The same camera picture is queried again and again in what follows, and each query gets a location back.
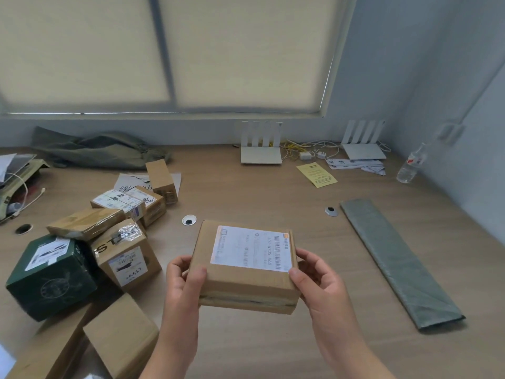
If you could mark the person's left hand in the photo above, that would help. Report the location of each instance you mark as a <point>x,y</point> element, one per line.
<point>177,288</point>

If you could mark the person's right hand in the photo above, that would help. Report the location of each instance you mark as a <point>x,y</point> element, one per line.
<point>323,296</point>

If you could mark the person's right thumb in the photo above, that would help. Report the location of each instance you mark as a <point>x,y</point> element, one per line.
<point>299,283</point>

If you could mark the person's left thumb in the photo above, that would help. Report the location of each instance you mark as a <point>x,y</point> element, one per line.
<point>198,284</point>

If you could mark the cardboard box with white label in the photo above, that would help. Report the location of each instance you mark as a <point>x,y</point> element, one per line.
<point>244,286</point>

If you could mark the person's left forearm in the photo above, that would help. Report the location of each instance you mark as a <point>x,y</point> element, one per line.
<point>173,347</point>

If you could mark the person's right forearm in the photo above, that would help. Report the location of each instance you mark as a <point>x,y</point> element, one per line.
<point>347,361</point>

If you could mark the cardboard box with handwritten label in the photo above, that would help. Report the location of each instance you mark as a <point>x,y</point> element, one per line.
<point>126,260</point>

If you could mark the cardboard box with black scribble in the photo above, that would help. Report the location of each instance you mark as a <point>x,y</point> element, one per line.
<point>152,207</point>

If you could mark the plain cardboard box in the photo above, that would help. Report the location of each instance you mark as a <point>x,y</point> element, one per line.
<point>120,335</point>

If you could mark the folded grey-green plastic bag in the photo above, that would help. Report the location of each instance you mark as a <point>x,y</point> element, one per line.
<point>398,260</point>

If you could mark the yellow paper leaflet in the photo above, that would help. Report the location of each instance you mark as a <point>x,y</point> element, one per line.
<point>317,174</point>

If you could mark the small upright cardboard box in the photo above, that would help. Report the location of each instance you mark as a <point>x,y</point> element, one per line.
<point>159,175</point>

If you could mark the cardboard box with several labels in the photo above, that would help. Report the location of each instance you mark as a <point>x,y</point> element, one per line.
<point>118,201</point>

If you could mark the white paper with black handwriting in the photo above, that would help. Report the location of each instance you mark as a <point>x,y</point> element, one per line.
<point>130,180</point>

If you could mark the white power adapter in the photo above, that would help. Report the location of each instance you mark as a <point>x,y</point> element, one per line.
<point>306,155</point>

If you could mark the flat taped cardboard box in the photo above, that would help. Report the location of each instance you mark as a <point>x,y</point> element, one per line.
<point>85,221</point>

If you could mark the white plug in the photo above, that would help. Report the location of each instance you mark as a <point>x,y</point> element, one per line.
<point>322,155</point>

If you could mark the white printed leaflets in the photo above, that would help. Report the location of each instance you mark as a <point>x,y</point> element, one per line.
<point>355,164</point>

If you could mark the white router with four antennas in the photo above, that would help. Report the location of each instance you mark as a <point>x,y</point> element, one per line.
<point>363,149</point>
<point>261,153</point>

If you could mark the dark green box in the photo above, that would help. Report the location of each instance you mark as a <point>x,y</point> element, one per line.
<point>51,280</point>

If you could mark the large flat cardboard box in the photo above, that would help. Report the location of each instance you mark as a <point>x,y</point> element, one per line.
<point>51,347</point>

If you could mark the clear plastic water bottle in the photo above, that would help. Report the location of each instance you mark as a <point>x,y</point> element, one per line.
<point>410,165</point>

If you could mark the olive green cloth bag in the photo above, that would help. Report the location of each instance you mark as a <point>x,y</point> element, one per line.
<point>102,149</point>

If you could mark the white paper sheet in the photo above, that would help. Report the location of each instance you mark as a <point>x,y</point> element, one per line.
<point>4,363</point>

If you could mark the olive green pouch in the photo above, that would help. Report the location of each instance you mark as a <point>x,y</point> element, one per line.
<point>15,181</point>

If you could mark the grey tablet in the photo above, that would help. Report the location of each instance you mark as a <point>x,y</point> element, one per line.
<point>19,162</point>

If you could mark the beige roller blind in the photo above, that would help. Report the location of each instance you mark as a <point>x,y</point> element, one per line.
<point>252,51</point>
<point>79,51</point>

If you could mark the grey window frame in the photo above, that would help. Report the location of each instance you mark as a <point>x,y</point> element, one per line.
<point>163,55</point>

